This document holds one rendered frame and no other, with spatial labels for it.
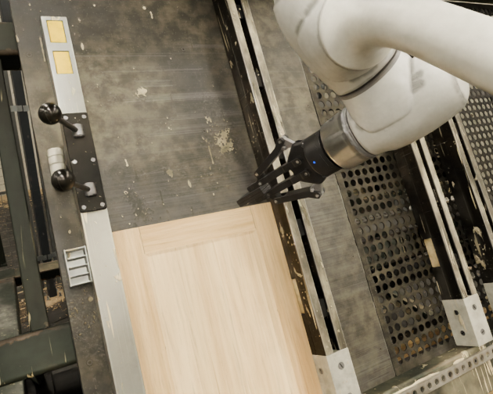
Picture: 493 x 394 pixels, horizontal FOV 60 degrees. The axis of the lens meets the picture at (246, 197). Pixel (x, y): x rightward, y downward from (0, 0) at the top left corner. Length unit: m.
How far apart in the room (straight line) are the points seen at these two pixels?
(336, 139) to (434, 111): 0.14
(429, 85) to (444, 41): 0.17
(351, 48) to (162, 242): 0.55
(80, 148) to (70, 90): 0.13
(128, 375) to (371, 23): 0.69
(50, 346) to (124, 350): 0.14
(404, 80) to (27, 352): 0.78
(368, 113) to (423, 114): 0.07
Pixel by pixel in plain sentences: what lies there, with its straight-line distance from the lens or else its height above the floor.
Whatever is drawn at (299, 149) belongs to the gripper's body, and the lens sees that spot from 0.74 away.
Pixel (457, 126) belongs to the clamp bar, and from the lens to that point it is 1.47.
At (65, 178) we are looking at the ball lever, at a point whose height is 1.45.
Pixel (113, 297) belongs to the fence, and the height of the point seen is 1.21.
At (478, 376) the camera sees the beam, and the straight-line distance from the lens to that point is 1.34.
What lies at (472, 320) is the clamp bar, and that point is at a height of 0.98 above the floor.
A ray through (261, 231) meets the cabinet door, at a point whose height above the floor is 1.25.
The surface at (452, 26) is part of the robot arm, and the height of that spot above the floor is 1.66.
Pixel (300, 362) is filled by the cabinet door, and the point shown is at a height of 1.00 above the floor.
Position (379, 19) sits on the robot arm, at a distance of 0.49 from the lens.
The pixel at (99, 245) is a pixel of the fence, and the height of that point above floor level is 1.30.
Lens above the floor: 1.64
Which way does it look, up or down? 19 degrees down
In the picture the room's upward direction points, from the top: straight up
